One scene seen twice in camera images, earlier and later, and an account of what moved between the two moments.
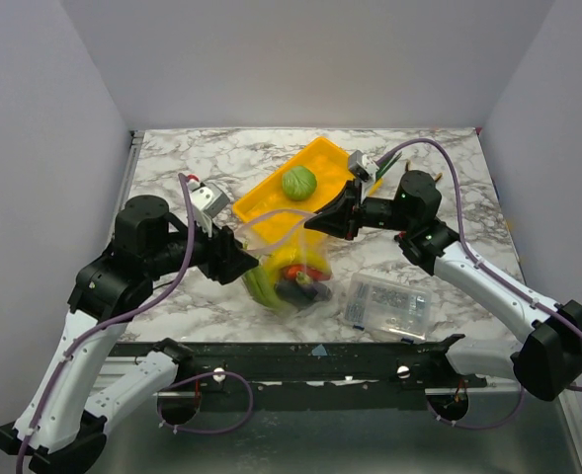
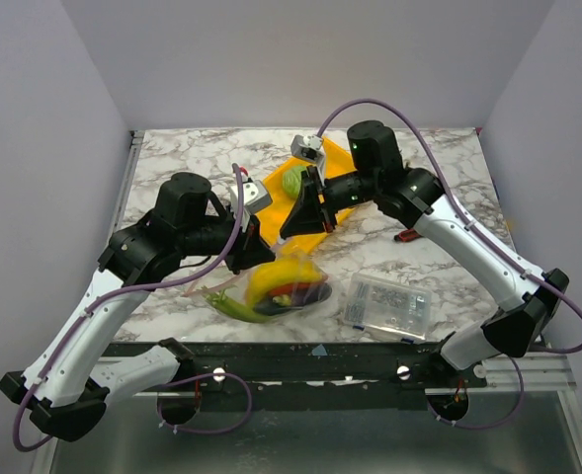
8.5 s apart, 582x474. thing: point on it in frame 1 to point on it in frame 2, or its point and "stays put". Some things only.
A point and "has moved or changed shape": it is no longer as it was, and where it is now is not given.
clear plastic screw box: (387, 309) stays put
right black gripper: (352, 211) to (320, 198)
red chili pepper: (301, 273) to (291, 287)
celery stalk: (261, 284) to (233, 309)
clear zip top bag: (294, 272) has moved or changed shape
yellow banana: (296, 255) to (267, 276)
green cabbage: (298, 183) stays put
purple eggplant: (302, 289) to (306, 296)
